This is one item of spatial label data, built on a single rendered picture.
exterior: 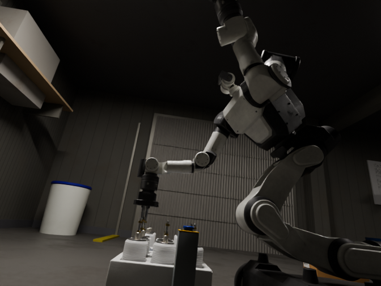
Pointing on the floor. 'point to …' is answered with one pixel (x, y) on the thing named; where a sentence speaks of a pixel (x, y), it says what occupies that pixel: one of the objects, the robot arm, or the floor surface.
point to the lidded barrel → (64, 208)
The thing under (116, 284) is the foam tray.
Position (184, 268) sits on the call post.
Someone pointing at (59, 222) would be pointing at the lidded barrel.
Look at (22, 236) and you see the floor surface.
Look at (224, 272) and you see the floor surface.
